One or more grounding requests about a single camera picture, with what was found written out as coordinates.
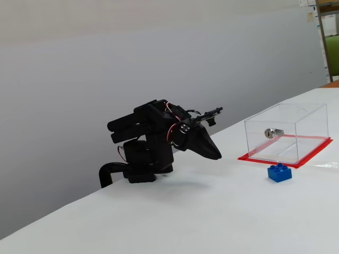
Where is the transparent plastic box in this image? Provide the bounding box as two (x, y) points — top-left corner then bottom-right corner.
(244, 103), (329, 165)

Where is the grey metal shelf frame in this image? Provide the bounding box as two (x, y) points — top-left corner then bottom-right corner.
(315, 0), (339, 83)

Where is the blue lego brick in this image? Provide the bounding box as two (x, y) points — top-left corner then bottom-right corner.
(266, 163), (293, 183)

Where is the white cardboard box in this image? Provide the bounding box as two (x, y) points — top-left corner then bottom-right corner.
(322, 12), (338, 38)

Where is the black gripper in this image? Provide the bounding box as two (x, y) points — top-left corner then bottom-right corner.
(172, 116), (222, 161)

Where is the red white servo cable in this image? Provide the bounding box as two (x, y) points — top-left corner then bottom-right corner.
(117, 144), (129, 164)
(168, 123), (183, 147)
(165, 102), (181, 120)

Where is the black table clamp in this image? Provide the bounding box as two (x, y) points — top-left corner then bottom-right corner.
(99, 161), (130, 189)

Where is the red tape frame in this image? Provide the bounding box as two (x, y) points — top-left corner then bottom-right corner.
(237, 134), (334, 169)

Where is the green panel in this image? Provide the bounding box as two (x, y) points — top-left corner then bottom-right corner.
(325, 34), (339, 78)

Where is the orange wooden table top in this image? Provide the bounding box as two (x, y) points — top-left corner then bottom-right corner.
(319, 80), (339, 89)

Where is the silver metal lock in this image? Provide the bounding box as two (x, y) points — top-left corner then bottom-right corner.
(264, 128), (284, 139)

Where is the thin green white camera cable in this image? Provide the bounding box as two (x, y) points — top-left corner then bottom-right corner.
(189, 109), (210, 119)

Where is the black wrist camera board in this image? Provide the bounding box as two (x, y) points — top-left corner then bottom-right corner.
(197, 106), (224, 126)

